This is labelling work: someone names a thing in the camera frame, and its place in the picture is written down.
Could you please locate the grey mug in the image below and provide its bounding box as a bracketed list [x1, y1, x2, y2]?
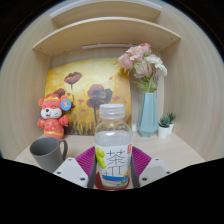
[29, 136, 69, 174]

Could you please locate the tall teal vase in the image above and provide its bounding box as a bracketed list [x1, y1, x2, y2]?
[136, 91, 160, 139]

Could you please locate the white light bar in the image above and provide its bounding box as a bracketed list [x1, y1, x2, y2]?
[81, 42, 138, 51]

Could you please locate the pink and white flower bouquet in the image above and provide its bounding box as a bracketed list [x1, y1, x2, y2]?
[117, 42, 169, 94]

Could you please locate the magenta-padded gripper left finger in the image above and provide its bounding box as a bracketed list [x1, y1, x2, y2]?
[52, 145, 100, 190]

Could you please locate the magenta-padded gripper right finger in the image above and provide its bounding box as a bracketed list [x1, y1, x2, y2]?
[131, 145, 172, 188]

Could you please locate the light wooden shelf unit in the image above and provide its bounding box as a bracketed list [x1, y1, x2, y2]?
[31, 0, 182, 58]

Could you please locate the small potted succulent white pot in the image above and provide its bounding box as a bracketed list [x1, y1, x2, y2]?
[157, 115, 172, 140]
[166, 111, 178, 135]

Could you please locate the red plush toy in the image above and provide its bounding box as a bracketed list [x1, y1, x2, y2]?
[36, 93, 73, 141]

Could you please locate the yellow poppy painting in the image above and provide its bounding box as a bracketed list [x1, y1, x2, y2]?
[44, 56, 133, 137]

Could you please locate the clear plastic drink bottle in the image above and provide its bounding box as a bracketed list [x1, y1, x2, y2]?
[94, 103, 134, 191]

